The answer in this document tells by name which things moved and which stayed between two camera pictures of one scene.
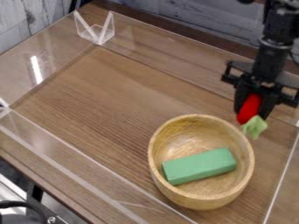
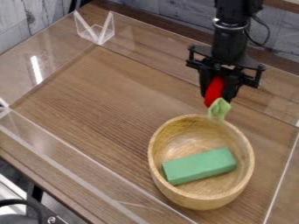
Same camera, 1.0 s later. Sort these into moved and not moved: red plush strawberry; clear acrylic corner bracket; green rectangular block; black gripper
Moved: red plush strawberry; black gripper
Not moved: green rectangular block; clear acrylic corner bracket
